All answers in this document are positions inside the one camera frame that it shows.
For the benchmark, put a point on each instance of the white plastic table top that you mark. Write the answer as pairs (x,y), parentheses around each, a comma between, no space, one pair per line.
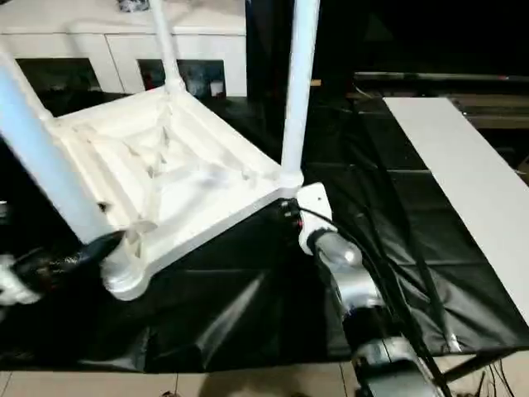
(186,157)

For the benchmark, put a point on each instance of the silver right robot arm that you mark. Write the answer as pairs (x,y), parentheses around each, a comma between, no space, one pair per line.
(355,285)

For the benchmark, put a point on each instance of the black work mat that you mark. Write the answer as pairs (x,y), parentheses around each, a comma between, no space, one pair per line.
(413,248)

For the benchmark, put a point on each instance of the white flat board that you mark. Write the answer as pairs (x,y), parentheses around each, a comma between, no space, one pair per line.
(454,165)

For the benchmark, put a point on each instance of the white cabinet with glass doors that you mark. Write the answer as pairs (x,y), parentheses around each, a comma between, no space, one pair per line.
(124,54)

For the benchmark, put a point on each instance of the grey thin tube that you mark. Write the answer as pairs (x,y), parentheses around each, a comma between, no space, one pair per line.
(450,339)

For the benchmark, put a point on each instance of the black metal stand leg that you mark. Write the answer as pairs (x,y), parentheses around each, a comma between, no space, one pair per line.
(475,366)

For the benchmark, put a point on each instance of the small grey object on cabinet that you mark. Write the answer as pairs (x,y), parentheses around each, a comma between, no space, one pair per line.
(132,5)

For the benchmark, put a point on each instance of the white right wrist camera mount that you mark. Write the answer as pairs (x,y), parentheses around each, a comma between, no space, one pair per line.
(316,198)

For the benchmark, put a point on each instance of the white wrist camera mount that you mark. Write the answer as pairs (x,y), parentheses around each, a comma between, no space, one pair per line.
(316,198)
(16,285)

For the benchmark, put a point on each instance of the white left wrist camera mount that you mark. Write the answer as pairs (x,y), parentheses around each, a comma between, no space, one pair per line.
(16,285)

